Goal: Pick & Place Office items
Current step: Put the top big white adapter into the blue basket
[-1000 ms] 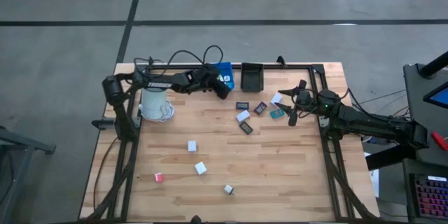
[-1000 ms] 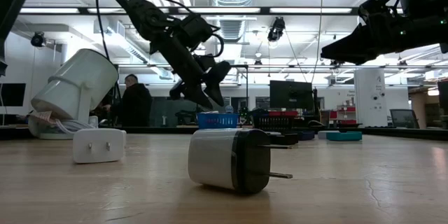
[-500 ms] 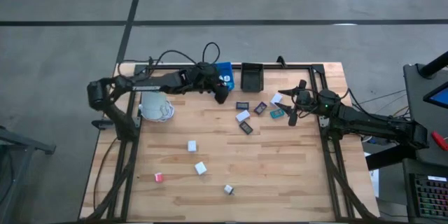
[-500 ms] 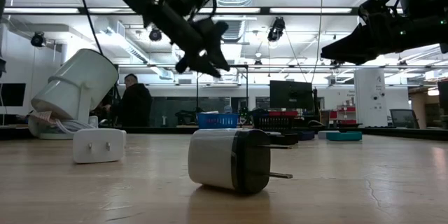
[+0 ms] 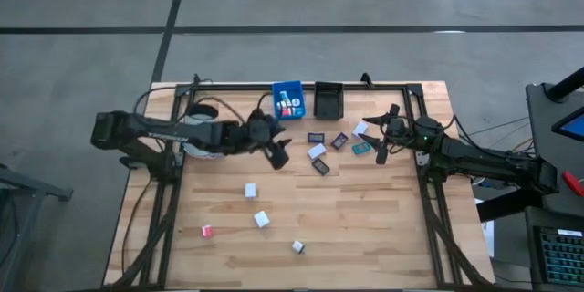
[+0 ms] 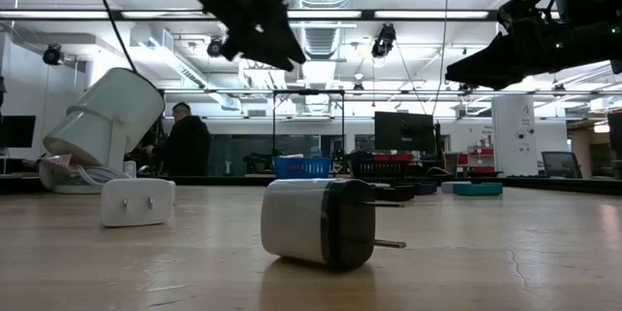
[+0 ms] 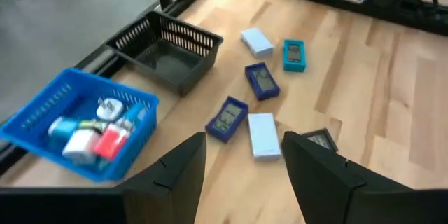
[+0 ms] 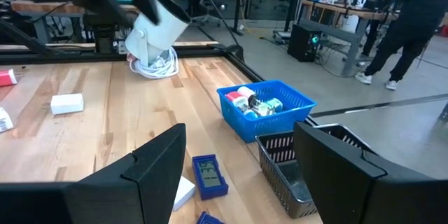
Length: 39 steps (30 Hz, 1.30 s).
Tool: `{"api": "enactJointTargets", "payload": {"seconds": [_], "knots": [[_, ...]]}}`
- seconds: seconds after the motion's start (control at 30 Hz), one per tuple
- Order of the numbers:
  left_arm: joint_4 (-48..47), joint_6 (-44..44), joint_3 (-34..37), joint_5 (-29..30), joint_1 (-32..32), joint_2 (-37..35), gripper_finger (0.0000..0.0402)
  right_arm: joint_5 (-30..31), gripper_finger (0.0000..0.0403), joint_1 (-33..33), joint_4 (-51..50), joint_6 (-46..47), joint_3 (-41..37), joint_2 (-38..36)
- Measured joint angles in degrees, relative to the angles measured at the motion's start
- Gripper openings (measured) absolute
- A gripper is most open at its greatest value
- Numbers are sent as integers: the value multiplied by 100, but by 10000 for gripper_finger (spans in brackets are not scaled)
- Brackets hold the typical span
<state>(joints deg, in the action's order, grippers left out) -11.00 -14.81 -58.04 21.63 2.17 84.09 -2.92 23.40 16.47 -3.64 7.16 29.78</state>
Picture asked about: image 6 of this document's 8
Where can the red storage shelf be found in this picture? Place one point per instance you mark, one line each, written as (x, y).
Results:
(478, 160)

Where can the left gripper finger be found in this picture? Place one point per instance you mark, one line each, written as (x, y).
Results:
(252, 46)
(284, 39)

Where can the black small display module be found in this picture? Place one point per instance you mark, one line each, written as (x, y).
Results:
(396, 193)

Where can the white and black wall charger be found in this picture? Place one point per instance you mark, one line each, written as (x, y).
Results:
(301, 223)

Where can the black computer monitor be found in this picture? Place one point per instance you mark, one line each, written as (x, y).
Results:
(403, 131)
(616, 141)
(17, 131)

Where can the black aluminium table frame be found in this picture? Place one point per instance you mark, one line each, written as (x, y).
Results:
(559, 186)

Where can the large white wall charger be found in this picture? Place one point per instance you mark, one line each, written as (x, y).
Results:
(138, 202)

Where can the black plastic basket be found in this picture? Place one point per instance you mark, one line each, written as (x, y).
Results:
(381, 172)

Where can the black ceiling spotlight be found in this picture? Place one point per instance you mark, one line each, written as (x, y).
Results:
(52, 55)
(385, 39)
(214, 48)

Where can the blue plastic basket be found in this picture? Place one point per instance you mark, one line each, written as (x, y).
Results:
(301, 167)

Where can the person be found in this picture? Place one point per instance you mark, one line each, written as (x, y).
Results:
(187, 146)

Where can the red crate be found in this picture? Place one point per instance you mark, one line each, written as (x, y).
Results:
(391, 157)

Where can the black beam with light strips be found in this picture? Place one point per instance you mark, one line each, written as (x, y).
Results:
(367, 14)

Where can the black metal frame stand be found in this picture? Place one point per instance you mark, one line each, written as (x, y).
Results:
(308, 92)

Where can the white cylindrical container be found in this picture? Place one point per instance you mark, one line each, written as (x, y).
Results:
(112, 112)

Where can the silver ventilation duct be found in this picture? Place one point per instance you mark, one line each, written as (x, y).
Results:
(323, 41)

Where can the teal small display module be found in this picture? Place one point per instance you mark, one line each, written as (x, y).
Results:
(478, 189)

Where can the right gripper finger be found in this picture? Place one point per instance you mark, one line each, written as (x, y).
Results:
(500, 79)
(495, 56)

